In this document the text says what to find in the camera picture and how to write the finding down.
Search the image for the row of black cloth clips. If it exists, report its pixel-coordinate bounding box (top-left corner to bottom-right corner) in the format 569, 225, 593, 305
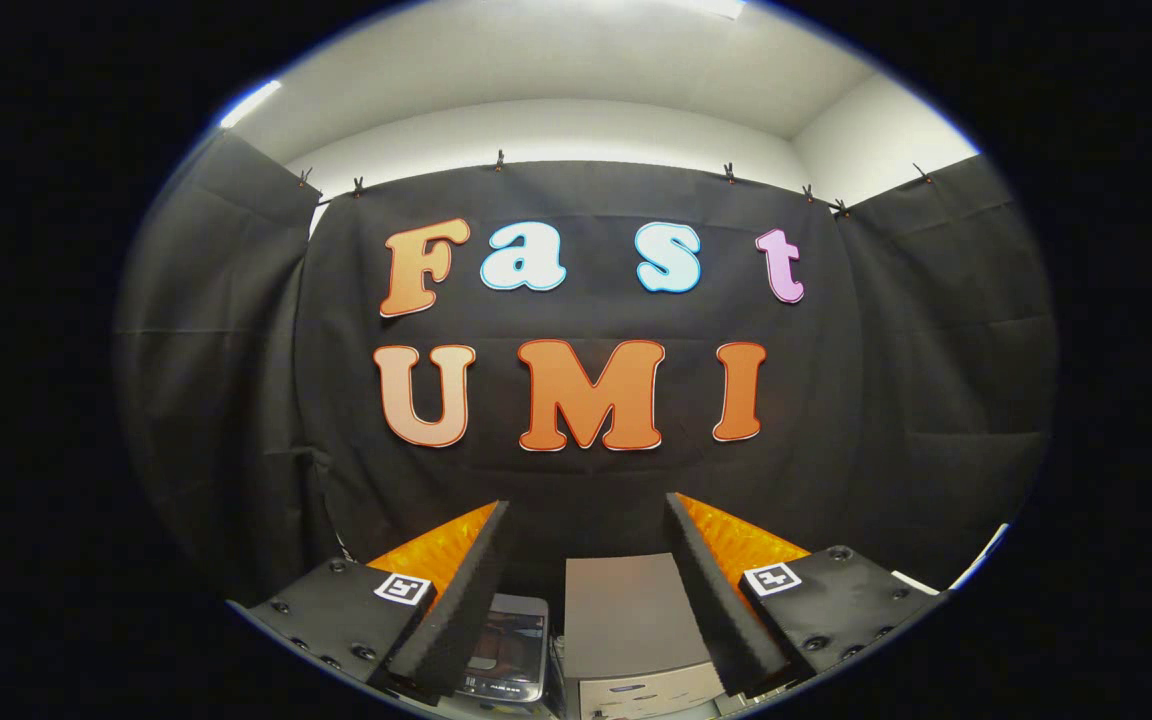
296, 148, 935, 219

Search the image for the grey cabinet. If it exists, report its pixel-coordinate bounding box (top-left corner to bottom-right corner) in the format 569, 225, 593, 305
562, 553, 729, 719

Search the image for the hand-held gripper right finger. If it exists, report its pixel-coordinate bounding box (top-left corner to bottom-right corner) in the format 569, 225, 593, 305
664, 492, 949, 699

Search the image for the ceiling light strip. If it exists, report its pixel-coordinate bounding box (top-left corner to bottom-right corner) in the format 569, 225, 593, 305
218, 79, 283, 130

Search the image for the grey washing machine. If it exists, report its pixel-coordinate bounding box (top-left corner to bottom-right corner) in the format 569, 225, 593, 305
454, 593, 553, 707

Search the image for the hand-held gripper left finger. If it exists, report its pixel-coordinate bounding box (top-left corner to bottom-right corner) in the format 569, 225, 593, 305
226, 500, 514, 706

